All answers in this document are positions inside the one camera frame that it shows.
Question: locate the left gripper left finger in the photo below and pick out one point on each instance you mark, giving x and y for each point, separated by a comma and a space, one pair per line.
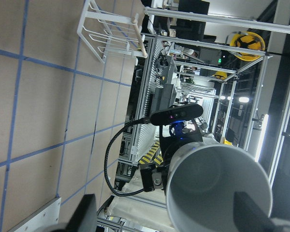
84, 219

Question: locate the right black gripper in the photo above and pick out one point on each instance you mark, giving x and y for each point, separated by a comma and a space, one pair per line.
155, 177

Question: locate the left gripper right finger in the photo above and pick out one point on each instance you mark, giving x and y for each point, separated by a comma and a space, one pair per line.
247, 216

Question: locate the grey plastic cup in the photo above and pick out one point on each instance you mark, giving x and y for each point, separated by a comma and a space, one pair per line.
202, 181

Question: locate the yellow hard hat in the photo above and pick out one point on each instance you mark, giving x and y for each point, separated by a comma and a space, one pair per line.
247, 40

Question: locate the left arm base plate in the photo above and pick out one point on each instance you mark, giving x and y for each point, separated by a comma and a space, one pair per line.
45, 216

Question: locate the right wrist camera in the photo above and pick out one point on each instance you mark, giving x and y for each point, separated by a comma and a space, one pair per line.
175, 114

